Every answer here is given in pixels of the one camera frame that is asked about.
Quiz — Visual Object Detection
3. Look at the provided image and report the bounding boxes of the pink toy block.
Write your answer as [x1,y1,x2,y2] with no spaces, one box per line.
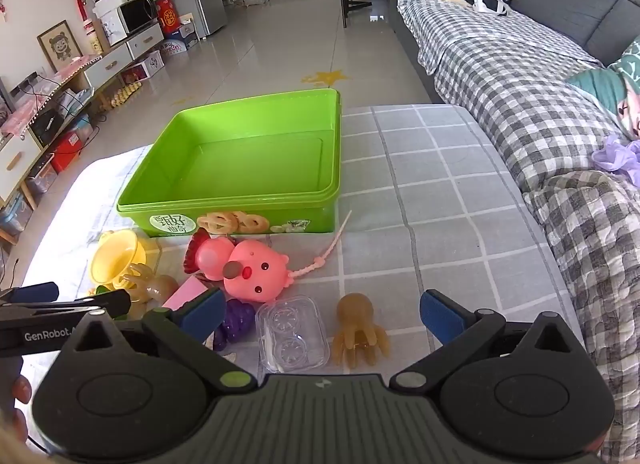
[161,278,208,312]

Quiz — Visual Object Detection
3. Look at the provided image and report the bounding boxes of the purple toy grapes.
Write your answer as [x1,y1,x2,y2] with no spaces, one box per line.
[212,298,257,351]

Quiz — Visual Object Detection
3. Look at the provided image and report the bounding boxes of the yellow toy cup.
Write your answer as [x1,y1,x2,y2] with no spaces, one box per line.
[90,230,148,292]

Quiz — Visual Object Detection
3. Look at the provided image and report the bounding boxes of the brown toy octopus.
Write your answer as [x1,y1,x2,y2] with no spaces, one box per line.
[330,293,391,370]
[122,264,180,306]

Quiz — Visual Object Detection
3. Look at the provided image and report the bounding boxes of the red plastic toy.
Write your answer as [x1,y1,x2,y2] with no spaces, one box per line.
[182,227,211,275]

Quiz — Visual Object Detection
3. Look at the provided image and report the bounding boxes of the person's left hand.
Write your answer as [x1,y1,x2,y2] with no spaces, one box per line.
[0,356,34,445]

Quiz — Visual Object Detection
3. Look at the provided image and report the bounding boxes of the framed cartoon picture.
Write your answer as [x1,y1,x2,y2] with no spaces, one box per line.
[37,20,83,74]

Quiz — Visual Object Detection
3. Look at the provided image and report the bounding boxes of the green plush pillow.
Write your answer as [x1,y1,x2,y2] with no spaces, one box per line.
[567,37,640,140]

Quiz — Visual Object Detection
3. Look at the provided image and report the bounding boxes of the pink toy fruit half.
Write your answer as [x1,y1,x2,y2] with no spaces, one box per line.
[196,237,240,281]

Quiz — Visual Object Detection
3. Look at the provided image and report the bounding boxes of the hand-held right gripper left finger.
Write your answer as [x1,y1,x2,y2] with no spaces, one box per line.
[59,288,258,393]

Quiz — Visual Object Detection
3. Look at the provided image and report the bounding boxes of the white low cabinet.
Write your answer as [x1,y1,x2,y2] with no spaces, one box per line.
[0,22,166,215]

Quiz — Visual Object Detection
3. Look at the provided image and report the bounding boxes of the clear plastic lens case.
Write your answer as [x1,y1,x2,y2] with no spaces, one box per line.
[255,295,331,374]

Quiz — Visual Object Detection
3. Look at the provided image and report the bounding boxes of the red storage box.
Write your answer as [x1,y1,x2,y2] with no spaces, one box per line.
[50,137,83,172]

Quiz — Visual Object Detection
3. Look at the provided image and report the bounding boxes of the yellow star floor sticker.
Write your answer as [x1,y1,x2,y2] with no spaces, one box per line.
[300,69,348,88]

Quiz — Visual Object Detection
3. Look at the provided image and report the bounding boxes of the clear storage box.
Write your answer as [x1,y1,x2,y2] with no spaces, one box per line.
[25,164,58,195]

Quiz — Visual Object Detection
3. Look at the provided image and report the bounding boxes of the red gift box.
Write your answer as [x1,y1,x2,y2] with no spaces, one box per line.
[156,0,183,35]

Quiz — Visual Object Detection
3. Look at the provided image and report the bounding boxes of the grey checked tablecloth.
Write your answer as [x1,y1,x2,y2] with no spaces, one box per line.
[20,104,586,395]

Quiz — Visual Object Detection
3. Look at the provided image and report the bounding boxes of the green plastic box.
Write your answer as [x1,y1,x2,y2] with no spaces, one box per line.
[116,88,344,237]

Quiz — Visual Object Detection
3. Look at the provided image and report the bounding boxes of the grey checked sofa blanket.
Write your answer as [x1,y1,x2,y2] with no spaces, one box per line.
[387,0,640,460]

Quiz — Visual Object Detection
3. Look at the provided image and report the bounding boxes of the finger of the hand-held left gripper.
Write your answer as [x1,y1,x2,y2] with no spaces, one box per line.
[60,289,132,320]
[0,281,60,306]

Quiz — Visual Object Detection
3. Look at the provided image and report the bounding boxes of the white microwave oven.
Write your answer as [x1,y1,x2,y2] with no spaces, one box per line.
[102,0,160,42]

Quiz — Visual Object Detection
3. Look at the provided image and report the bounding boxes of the pink toy pig with string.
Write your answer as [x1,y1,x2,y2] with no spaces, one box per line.
[222,211,353,304]

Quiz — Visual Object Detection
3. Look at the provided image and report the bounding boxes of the row of yellow floor toys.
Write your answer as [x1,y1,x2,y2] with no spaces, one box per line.
[107,82,143,110]

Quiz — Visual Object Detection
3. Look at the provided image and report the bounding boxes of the white printed carton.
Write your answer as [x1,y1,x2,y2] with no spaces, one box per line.
[122,49,166,85]

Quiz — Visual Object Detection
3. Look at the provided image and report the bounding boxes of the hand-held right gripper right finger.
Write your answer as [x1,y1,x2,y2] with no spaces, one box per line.
[390,289,588,392]

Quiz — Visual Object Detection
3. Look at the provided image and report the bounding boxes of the purple cloth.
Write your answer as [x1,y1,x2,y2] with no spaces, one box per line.
[592,134,640,185]

